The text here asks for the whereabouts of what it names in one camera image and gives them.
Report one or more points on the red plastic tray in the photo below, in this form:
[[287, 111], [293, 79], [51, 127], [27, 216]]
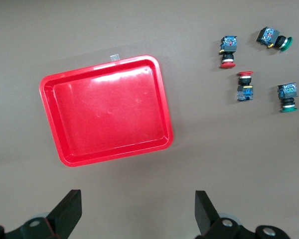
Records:
[[109, 112]]

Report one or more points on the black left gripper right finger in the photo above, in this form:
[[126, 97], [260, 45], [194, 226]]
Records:
[[206, 219]]

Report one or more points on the small clear tape piece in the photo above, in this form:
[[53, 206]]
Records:
[[114, 57]]

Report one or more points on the green mushroom push button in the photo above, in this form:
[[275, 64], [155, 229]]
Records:
[[287, 93], [266, 36]]

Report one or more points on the brown table cover mat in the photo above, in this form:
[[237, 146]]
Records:
[[149, 25]]

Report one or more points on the red mushroom push button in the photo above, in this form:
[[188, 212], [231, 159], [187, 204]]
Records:
[[228, 44], [244, 93]]

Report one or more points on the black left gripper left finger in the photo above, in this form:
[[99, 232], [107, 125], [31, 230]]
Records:
[[64, 219]]

